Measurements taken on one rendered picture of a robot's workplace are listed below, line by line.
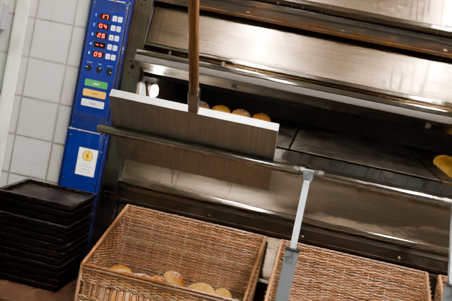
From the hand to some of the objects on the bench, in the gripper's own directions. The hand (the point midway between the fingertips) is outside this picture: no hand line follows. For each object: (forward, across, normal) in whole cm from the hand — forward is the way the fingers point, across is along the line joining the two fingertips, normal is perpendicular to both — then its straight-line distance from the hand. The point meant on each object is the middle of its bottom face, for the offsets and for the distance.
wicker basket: (+63, +41, -162) cm, 179 cm away
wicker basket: (+3, +41, -163) cm, 168 cm away
